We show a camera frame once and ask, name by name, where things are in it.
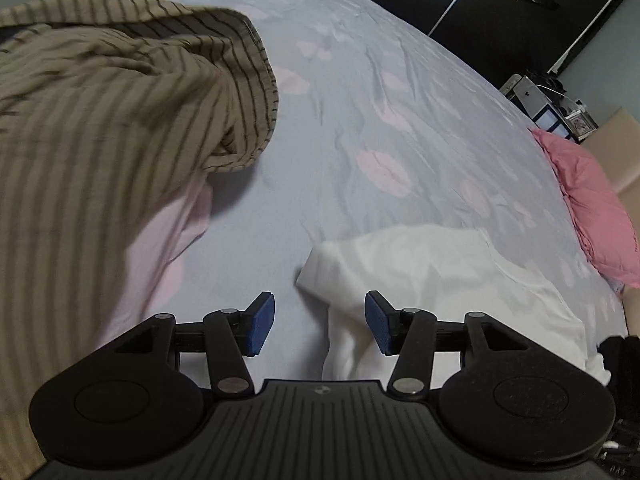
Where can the white T-shirt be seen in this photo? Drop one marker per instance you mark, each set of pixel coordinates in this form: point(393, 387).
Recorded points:
point(425, 270)

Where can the photo frame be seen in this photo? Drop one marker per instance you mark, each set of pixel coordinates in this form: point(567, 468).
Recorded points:
point(581, 125)

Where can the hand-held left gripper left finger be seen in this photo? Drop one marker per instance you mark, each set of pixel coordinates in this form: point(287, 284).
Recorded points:
point(261, 322)

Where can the pink pillow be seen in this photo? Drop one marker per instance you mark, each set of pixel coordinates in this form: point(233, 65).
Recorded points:
point(590, 200)

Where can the beige padded headboard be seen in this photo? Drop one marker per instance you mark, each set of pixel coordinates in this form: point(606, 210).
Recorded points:
point(625, 160)

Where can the grey nightstand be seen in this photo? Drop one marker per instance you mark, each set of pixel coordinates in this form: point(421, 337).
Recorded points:
point(530, 95)

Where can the black sliding wardrobe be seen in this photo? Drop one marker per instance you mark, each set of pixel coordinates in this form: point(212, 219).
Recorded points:
point(450, 0)

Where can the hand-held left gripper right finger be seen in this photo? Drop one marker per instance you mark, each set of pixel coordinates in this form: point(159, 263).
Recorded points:
point(377, 325)

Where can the brown striped shirt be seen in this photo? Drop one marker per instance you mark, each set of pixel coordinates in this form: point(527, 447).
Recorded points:
point(100, 135)

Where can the grey pink-dotted bedsheet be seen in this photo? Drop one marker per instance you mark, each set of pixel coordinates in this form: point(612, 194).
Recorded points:
point(350, 110)

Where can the pile of black clothes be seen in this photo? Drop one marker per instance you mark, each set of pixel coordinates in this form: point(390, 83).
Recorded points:
point(625, 360)

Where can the light pink garment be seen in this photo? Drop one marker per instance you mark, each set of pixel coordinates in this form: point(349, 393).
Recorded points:
point(150, 250)

